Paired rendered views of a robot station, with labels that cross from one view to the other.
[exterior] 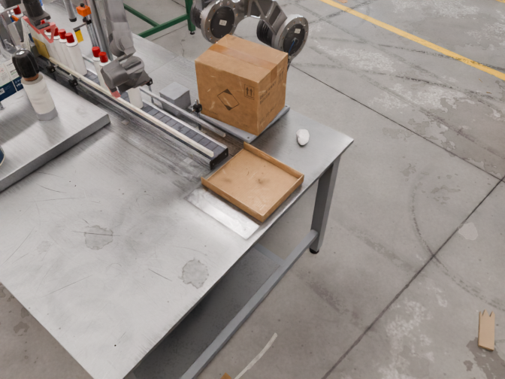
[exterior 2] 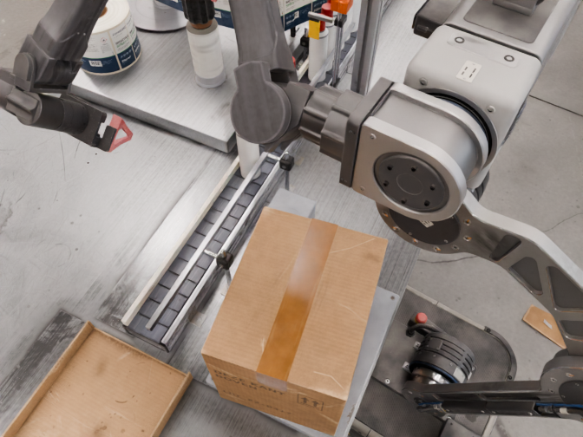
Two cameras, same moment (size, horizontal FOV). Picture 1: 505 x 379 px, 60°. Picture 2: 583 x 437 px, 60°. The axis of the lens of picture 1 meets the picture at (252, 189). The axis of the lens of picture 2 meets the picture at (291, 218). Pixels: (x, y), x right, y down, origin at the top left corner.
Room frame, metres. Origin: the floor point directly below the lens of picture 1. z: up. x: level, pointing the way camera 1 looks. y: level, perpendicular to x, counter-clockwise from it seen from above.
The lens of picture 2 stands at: (1.47, -0.32, 1.91)
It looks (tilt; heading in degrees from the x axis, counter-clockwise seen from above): 56 degrees down; 77
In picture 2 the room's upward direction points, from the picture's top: straight up
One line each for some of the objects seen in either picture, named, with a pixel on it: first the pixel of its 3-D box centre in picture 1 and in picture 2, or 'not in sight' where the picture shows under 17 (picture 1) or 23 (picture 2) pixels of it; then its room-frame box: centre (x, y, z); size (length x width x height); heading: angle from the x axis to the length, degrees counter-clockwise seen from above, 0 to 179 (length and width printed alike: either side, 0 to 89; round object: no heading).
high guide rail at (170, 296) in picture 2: (132, 83); (272, 144); (1.62, 0.53, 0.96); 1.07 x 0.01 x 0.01; 51
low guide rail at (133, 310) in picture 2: (122, 101); (247, 147); (1.56, 0.57, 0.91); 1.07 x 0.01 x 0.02; 51
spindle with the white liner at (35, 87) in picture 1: (34, 85); (203, 35); (1.51, 0.89, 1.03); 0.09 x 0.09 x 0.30
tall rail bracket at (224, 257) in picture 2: (195, 118); (218, 266); (1.44, 0.24, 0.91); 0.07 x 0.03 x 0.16; 141
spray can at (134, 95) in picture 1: (132, 87); (248, 146); (1.56, 0.51, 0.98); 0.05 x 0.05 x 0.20
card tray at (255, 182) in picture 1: (252, 179); (95, 414); (1.15, 0.00, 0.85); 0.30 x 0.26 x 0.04; 51
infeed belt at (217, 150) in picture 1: (90, 82); (306, 95); (1.77, 0.77, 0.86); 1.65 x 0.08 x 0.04; 51
